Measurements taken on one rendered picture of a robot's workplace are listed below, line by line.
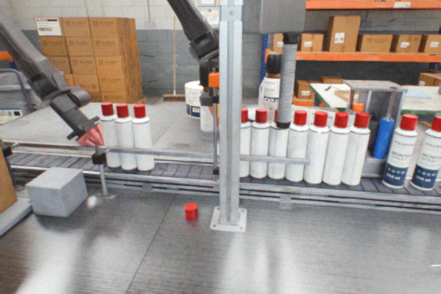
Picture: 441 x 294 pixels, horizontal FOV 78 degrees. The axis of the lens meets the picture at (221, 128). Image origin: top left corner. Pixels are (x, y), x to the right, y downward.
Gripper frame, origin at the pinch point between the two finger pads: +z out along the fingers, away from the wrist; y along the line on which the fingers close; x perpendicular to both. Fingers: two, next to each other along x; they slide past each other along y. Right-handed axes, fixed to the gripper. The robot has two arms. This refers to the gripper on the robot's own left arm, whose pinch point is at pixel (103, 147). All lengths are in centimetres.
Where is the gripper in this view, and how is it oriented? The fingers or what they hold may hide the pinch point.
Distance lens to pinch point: 93.6
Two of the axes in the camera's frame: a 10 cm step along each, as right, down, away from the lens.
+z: 6.2, 7.6, 2.1
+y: 1.3, -3.6, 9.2
